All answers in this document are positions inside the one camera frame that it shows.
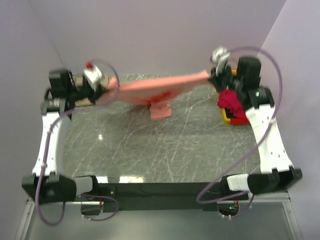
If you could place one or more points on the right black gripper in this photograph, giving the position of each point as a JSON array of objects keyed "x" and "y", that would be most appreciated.
[{"x": 216, "y": 79}]

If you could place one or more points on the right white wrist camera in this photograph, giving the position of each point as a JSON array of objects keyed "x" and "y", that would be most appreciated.
[{"x": 219, "y": 58}]

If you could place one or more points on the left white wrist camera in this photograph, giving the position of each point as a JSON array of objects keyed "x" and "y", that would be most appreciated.
[{"x": 94, "y": 76}]

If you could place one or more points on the red t shirt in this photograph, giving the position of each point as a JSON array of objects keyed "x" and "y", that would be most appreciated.
[{"x": 230, "y": 101}]

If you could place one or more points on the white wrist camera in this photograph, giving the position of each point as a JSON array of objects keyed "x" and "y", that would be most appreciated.
[
  {"x": 219, "y": 58},
  {"x": 94, "y": 76}
]

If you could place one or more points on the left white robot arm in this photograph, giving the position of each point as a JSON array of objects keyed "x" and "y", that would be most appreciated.
[{"x": 47, "y": 183}]

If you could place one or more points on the yellow plastic bin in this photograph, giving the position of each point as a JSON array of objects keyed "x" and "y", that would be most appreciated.
[{"x": 228, "y": 117}]

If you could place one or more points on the pink t shirt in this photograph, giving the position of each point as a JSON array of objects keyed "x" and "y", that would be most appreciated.
[{"x": 155, "y": 92}]

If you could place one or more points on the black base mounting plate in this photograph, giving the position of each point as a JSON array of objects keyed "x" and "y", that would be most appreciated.
[{"x": 157, "y": 196}]

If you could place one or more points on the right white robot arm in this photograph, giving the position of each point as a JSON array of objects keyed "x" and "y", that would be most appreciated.
[{"x": 277, "y": 172}]

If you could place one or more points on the brown cardboard sheet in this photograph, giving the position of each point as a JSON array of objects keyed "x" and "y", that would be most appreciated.
[{"x": 105, "y": 82}]

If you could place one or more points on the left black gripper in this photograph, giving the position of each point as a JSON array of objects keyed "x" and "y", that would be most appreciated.
[{"x": 95, "y": 95}]

